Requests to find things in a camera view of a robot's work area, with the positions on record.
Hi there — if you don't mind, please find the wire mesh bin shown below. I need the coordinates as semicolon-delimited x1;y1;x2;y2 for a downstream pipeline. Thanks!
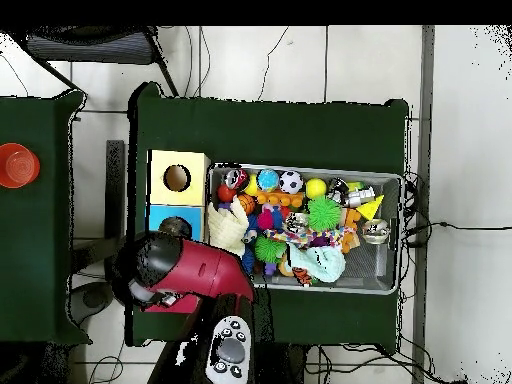
205;162;405;296

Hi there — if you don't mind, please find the globe print ball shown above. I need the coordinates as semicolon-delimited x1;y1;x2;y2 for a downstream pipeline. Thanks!
256;168;280;193

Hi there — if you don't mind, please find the cream knitted cloth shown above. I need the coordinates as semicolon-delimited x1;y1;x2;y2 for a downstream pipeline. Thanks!
206;197;250;257

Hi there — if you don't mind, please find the crushed silver can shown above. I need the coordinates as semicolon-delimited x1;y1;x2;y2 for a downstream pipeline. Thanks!
284;211;310;234

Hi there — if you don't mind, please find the crushed red can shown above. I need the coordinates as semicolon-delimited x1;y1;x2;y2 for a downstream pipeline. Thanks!
223;168;250;191

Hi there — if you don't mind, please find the wooden box with three holes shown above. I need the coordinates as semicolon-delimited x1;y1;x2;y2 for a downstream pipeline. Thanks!
141;149;212;315

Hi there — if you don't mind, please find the black chair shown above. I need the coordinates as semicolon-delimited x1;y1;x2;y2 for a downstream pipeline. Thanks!
15;25;179;97

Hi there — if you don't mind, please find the black cable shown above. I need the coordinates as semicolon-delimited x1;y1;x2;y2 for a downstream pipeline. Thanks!
405;220;512;246

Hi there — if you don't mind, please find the yellow ball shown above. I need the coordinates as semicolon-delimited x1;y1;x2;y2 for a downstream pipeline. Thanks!
304;177;328;200

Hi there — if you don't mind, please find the soccer ball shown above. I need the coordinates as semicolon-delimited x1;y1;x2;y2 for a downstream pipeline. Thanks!
278;170;305;195

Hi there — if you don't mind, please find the orange plastic cup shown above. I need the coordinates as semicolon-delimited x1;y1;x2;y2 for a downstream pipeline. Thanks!
0;142;41;190

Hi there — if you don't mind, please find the yellow cheese wedge toy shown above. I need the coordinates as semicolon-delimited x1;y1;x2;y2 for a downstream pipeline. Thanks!
354;194;385;221

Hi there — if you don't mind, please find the large green spiky ball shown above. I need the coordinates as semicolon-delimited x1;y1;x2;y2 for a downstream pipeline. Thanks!
306;195;343;232

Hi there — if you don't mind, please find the mint green cloth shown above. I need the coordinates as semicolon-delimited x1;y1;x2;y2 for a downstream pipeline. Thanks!
287;243;347;283

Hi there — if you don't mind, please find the small basketball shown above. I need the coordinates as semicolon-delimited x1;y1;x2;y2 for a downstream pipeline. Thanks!
237;193;257;215

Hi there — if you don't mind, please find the dark green table cloth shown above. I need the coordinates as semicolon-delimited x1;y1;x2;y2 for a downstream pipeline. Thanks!
127;81;410;347
0;89;91;345

